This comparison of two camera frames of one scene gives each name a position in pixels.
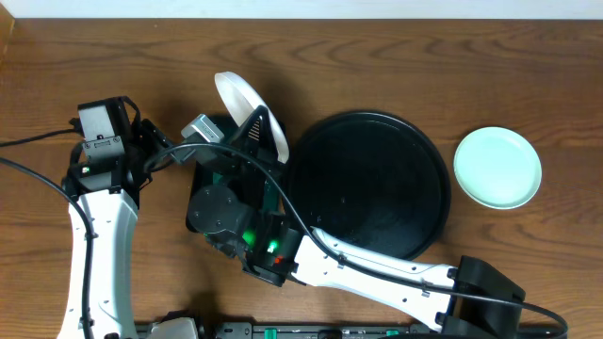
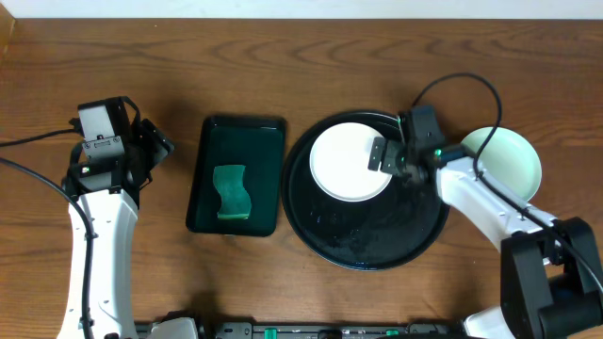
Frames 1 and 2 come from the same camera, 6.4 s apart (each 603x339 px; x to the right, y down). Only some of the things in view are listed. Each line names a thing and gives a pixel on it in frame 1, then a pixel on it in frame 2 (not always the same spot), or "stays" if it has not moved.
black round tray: x=374 y=178 stays
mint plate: x=497 y=169 stays
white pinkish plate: x=242 y=100 -> x=338 y=162
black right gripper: x=253 y=142 -> x=388 y=165
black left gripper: x=148 y=137 stays
